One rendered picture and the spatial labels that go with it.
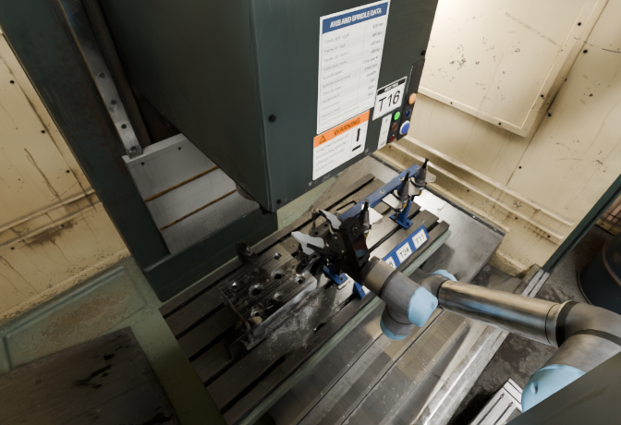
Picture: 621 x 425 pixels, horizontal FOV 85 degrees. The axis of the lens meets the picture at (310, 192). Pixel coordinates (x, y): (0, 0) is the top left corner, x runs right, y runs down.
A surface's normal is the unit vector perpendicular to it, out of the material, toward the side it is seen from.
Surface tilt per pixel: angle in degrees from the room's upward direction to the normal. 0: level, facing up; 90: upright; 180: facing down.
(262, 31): 90
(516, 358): 0
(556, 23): 90
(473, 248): 24
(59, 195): 90
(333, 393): 8
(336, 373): 7
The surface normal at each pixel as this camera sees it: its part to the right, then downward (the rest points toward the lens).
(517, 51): -0.75, 0.45
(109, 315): 0.01, -0.73
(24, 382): 0.32, -0.85
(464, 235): -0.29, -0.48
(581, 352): -0.39, -0.92
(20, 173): 0.67, 0.51
